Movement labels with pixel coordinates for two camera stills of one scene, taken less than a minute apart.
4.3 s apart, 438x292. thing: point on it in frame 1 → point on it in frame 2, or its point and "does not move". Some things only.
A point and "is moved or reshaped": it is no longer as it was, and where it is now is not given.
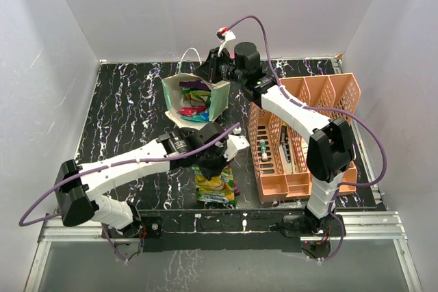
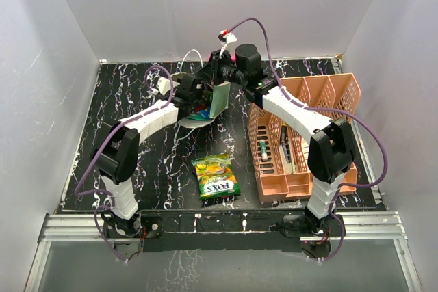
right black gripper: x=209 y=71 does not move
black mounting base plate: x=259 y=230 does not move
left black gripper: x=222 y=150 → x=198 y=97
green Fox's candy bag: x=220 y=188 is moved or reshaped
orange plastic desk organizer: x=279 y=144 does not move
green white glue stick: x=264 y=154 does not move
